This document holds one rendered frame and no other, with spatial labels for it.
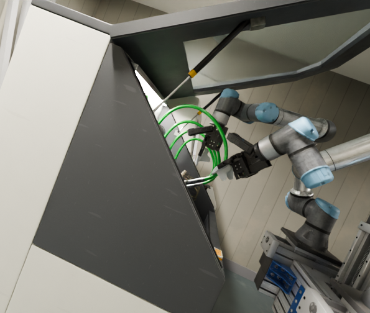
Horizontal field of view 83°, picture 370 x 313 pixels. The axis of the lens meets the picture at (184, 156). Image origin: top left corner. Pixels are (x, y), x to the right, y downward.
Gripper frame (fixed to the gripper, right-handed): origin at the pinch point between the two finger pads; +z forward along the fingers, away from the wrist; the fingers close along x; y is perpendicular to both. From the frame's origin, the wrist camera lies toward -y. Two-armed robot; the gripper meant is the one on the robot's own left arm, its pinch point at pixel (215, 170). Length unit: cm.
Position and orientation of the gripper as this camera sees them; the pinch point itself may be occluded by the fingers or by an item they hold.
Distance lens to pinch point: 81.8
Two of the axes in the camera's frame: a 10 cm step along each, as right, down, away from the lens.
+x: 6.9, 0.0, 7.3
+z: -6.5, 4.5, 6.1
